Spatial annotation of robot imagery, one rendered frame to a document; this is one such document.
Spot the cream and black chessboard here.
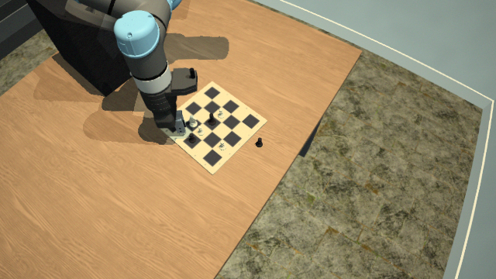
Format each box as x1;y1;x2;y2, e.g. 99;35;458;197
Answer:
161;81;267;175

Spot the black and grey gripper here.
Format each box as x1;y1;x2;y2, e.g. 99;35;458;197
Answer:
133;63;198;133

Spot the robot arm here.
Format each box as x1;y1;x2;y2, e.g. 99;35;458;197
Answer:
65;0;182;81

